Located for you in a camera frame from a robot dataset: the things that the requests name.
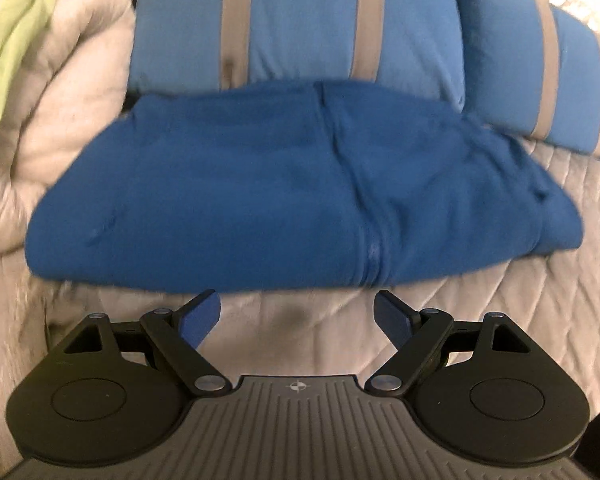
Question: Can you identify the blue fleece jacket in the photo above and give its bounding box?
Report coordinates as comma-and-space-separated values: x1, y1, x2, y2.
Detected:
24, 81, 583, 292

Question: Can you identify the grey quilted bed cover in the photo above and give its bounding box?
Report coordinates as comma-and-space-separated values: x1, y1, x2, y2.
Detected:
0, 141, 600, 477

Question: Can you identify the right blue striped pillow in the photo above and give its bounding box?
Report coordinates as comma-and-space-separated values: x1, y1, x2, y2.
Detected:
457, 0, 600, 158

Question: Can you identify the blue striped pillow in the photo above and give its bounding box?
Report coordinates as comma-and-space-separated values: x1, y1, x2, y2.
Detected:
129, 0, 465, 108
457, 0, 600, 158

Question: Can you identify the green and beige comforter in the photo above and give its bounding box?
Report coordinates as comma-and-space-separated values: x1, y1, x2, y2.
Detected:
0, 0, 135, 255

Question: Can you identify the left blue striped pillow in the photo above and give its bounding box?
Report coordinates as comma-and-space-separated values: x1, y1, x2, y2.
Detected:
129, 0, 465, 108

